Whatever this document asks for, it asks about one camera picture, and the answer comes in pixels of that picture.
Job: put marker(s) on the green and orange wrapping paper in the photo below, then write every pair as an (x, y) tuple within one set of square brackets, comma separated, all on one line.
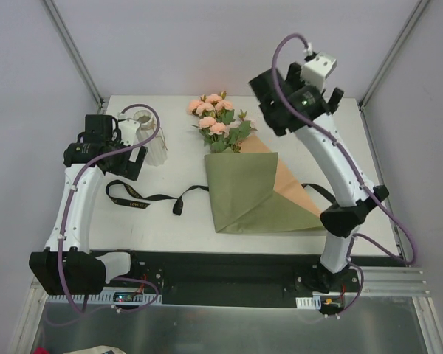
[(254, 192)]

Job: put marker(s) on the aluminium corner post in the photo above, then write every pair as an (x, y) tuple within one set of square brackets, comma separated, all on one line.
[(392, 54), (73, 52)]

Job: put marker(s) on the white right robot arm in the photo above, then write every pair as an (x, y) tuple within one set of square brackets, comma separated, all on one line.
[(355, 196)]

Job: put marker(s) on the black ribbon with gold text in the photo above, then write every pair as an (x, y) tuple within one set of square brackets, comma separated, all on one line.
[(142, 202)]

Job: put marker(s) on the pink artificial flower bunch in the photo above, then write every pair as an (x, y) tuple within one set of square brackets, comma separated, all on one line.
[(218, 123)]

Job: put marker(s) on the left aluminium corner post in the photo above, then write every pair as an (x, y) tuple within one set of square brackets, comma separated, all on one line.
[(73, 52)]

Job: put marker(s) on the right white cable duct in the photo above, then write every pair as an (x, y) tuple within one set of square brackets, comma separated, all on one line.
[(318, 301)]

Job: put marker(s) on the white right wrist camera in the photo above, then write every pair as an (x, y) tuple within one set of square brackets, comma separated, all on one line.
[(317, 69)]

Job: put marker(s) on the right aluminium corner post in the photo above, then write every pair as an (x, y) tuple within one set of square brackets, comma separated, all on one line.
[(392, 54)]

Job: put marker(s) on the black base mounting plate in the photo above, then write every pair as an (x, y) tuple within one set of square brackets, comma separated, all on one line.
[(229, 280)]

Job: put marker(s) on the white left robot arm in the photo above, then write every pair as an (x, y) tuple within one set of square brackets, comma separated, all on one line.
[(66, 265)]

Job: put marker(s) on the white cable duct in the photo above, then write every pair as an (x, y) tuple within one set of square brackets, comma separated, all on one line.
[(318, 301), (111, 297)]

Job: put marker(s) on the left white cable duct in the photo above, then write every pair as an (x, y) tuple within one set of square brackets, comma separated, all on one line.
[(111, 297)]

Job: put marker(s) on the beige cloth at bottom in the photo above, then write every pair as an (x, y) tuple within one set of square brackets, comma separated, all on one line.
[(101, 349)]

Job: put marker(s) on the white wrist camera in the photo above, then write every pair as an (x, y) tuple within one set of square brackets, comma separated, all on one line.
[(129, 129), (317, 69)]

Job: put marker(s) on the aluminium frame rail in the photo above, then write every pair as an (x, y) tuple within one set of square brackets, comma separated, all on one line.
[(372, 274)]

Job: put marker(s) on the red object at bottom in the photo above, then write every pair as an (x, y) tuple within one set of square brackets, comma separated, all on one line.
[(41, 350)]

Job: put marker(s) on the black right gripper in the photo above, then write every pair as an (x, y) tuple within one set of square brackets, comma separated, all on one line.
[(265, 100)]

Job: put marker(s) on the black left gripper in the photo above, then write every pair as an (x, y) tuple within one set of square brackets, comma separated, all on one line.
[(135, 163)]

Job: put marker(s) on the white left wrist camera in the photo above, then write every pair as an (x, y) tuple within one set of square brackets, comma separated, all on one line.
[(129, 129)]

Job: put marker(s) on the white ribbed ceramic vase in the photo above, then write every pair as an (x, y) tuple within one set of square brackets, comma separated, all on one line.
[(157, 149)]

